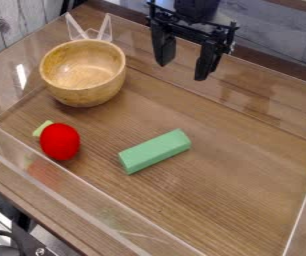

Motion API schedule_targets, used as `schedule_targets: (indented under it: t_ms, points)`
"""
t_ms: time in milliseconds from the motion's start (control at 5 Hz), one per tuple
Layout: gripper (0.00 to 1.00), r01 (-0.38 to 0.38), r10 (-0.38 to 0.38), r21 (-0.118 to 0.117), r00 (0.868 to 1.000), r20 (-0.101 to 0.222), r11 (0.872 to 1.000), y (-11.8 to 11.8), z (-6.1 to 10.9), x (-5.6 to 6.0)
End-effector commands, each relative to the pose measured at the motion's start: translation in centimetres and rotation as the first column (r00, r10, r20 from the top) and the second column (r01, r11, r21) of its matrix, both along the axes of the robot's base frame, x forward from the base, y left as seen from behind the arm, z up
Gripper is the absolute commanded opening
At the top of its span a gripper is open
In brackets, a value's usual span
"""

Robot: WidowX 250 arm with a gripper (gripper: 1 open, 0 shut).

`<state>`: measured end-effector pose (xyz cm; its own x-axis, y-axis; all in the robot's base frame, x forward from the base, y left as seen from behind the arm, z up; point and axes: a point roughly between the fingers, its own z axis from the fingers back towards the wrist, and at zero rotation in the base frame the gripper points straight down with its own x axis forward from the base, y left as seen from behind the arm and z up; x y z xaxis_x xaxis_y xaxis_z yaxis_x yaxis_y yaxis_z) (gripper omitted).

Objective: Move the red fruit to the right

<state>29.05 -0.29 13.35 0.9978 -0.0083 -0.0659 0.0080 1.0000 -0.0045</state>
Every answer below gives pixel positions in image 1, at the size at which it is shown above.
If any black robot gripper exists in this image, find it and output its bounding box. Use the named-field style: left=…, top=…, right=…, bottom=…
left=147, top=0, right=240, bottom=81

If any red plush fruit green leaf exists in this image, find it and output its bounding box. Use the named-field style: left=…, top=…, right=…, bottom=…
left=32, top=120, right=80, bottom=161

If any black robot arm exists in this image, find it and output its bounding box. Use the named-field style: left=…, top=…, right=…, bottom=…
left=147, top=0, right=240, bottom=81

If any light wooden bowl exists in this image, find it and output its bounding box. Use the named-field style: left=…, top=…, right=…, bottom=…
left=39, top=39, right=127, bottom=107

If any green rectangular foam block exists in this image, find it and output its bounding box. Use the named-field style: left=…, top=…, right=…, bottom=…
left=119, top=129, right=192, bottom=175

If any black metal stand base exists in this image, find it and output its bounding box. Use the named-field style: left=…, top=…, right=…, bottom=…
left=12, top=213, right=59, bottom=256

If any clear acrylic corner bracket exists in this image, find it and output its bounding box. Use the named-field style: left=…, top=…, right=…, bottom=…
left=64, top=12, right=113, bottom=42

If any clear acrylic tray enclosure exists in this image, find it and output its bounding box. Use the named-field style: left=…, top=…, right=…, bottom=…
left=0, top=12, right=306, bottom=256

